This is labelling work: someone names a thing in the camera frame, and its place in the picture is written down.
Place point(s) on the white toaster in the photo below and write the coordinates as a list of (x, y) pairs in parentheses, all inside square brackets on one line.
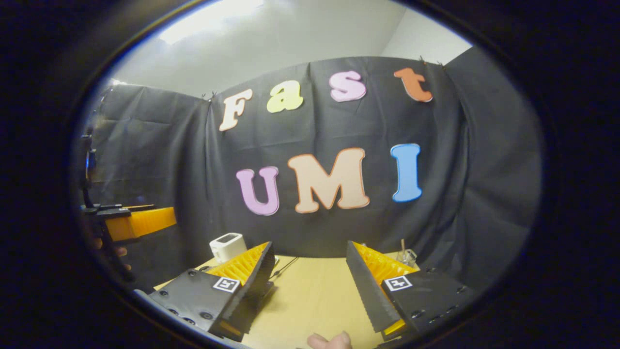
[(227, 246)]

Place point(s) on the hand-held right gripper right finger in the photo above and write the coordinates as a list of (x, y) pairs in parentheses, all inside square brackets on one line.
[(365, 295)]

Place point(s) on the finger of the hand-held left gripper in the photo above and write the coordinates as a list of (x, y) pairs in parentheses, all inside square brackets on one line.
[(145, 222)]

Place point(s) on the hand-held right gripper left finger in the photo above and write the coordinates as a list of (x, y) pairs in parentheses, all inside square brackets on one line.
[(254, 291)]

